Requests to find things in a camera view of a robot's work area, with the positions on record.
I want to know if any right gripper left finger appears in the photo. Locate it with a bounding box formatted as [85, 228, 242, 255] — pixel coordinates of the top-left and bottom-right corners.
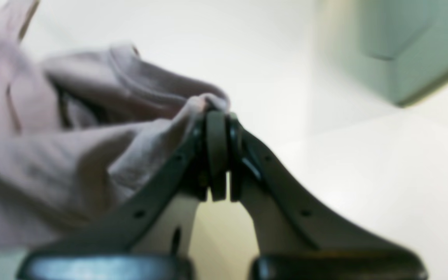
[16, 110, 229, 280]

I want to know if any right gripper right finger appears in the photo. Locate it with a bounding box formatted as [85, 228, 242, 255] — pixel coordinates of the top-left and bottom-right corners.
[226, 113, 429, 280]

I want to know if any mauve pink t-shirt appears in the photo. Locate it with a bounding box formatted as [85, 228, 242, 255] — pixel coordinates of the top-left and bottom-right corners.
[0, 0, 230, 250]

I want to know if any white cardboard box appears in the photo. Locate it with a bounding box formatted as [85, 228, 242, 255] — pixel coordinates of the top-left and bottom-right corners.
[315, 0, 448, 108]

